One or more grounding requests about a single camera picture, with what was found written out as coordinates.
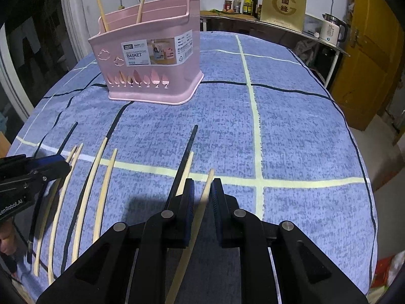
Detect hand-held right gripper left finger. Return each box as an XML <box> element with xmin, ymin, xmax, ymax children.
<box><xmin>36</xmin><ymin>178</ymin><xmax>194</xmax><ymax>304</ymax></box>

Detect gold paper bag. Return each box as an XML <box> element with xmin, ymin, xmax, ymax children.
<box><xmin>259</xmin><ymin>0</ymin><xmax>307</xmax><ymax>33</ymax></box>

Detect red plastic bag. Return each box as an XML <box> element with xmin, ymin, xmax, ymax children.
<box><xmin>373</xmin><ymin>250</ymin><xmax>405</xmax><ymax>298</ymax></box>

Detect white electric kettle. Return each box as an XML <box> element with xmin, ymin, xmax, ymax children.
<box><xmin>317</xmin><ymin>13</ymin><xmax>349</xmax><ymax>45</ymax></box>

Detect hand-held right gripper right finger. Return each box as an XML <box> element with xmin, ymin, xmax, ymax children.
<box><xmin>210</xmin><ymin>178</ymin><xmax>369</xmax><ymax>304</ymax></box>

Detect long steel shelf table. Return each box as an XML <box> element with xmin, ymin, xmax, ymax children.
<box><xmin>199</xmin><ymin>10</ymin><xmax>351</xmax><ymax>89</ymax></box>

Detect yellow wooden door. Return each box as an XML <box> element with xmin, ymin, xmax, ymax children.
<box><xmin>329</xmin><ymin>0</ymin><xmax>405</xmax><ymax>130</ymax></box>

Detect white sliding door frame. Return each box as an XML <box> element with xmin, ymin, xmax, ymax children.
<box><xmin>0</xmin><ymin>0</ymin><xmax>105</xmax><ymax>118</ymax></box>

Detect person's left hand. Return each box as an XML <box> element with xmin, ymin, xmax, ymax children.
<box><xmin>0</xmin><ymin>223</ymin><xmax>16</xmax><ymax>255</ymax></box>

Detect pink plastic utensil basket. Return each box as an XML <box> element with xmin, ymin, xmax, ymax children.
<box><xmin>88</xmin><ymin>0</ymin><xmax>204</xmax><ymax>105</ymax></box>

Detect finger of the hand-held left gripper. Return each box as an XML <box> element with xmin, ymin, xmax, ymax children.
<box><xmin>27</xmin><ymin>161</ymin><xmax>72</xmax><ymax>183</ymax></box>
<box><xmin>0</xmin><ymin>154</ymin><xmax>63</xmax><ymax>169</ymax></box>

